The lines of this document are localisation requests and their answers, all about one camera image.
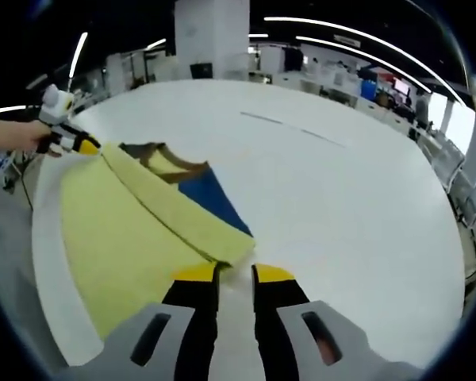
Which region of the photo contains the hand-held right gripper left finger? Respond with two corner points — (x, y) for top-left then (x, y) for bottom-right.
(63, 264), (220, 381)

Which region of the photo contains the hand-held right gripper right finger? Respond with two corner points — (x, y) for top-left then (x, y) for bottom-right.
(250, 264), (421, 381)

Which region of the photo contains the yellow blue black garment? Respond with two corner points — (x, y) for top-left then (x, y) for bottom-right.
(59, 140), (257, 342)

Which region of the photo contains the person's left hand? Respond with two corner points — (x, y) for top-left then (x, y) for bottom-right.
(20, 119), (63, 159)

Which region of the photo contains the white square pillar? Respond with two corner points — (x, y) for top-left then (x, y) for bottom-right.
(174, 0), (250, 80)

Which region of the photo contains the white office chair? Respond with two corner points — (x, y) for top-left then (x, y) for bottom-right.
(420, 130), (476, 229)

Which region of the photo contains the long white counter cabinet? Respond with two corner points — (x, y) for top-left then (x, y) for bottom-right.
(261, 71), (417, 122)

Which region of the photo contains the blue barrel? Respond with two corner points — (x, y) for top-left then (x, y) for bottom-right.
(360, 79), (378, 100)

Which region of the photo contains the ceiling air vent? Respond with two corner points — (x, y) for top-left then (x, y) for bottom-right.
(332, 34), (360, 47)

